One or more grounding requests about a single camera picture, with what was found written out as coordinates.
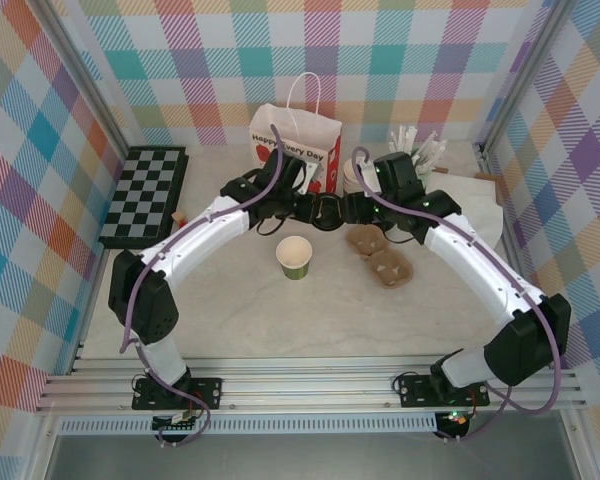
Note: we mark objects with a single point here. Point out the natural wooden block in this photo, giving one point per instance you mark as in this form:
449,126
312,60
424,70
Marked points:
178,217

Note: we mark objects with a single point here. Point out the white red paper gift bag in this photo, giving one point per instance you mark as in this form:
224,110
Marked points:
310,130

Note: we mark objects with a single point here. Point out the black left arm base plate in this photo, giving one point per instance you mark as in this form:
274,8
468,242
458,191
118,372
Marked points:
207,392

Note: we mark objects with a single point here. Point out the stack of white napkins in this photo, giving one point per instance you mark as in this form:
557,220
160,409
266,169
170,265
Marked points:
472,210

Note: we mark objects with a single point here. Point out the black grey chessboard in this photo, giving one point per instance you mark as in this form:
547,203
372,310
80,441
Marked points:
140,200

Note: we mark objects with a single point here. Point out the green circuit board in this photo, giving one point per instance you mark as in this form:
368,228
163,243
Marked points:
180,419

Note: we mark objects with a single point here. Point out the aluminium rail frame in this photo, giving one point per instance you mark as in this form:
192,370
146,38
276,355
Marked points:
305,387

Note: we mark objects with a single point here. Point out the green paper coffee cup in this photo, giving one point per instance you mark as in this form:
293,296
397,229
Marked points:
294,255

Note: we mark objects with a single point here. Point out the black circuit board with lights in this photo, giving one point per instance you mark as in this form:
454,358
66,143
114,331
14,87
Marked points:
457,419

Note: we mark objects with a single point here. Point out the brown cardboard cup carrier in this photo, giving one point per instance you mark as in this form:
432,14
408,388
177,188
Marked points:
380,257

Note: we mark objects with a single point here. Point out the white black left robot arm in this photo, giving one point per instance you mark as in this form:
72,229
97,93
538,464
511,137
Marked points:
205,235

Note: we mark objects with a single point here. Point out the aluminium corner post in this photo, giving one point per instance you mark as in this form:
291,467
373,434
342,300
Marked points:
522,75
85,75

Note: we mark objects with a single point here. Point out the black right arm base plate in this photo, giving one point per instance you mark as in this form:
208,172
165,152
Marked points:
415,390

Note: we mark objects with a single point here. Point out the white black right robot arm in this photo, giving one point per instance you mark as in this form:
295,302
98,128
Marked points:
480,260

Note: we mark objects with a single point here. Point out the stack of green paper cups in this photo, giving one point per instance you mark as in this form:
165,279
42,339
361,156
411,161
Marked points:
349,175

